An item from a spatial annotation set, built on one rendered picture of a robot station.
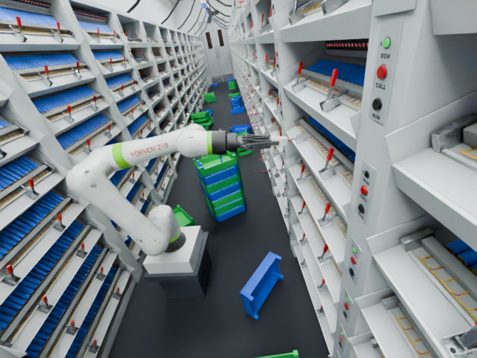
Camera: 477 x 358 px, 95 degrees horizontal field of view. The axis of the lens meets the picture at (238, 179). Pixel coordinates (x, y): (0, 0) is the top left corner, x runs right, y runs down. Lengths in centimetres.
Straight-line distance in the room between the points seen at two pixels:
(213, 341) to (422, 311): 113
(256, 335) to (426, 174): 119
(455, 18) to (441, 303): 36
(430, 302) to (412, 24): 37
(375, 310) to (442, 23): 55
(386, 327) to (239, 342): 89
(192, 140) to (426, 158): 67
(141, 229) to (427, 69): 101
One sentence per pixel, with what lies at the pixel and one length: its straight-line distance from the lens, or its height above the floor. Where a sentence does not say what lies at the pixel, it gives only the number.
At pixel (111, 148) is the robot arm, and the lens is 110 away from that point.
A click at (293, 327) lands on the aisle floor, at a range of 140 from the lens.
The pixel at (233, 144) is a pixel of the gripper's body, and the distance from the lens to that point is 84.
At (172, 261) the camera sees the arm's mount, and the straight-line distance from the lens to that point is 129.
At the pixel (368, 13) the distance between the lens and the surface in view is 43.
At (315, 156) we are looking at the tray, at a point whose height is 91.
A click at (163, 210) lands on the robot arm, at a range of 123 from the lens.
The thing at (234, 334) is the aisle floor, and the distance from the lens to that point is 142.
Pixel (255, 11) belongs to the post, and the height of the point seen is 143.
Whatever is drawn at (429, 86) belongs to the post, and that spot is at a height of 120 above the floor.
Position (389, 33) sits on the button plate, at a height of 126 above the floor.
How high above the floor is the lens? 128
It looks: 31 degrees down
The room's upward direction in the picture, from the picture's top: 12 degrees counter-clockwise
